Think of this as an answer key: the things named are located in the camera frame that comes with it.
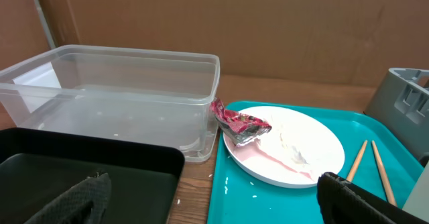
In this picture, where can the black rectangular tray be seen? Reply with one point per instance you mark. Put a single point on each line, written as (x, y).
(37, 166)

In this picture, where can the red foil wrapper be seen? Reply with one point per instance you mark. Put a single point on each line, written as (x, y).
(241, 128)

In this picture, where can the clear plastic bin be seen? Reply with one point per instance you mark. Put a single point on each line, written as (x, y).
(145, 96)

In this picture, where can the wooden chopstick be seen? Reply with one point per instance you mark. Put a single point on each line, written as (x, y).
(357, 161)
(383, 175)

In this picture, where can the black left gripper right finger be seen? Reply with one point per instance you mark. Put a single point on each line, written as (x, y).
(342, 202)

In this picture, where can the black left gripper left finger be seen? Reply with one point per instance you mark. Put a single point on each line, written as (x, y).
(83, 203)

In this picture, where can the large white plate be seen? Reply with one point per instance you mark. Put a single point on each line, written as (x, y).
(296, 151)

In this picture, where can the grey dishwasher rack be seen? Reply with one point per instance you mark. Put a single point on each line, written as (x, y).
(401, 104)

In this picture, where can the teal serving tray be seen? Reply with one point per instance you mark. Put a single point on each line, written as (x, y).
(237, 197)

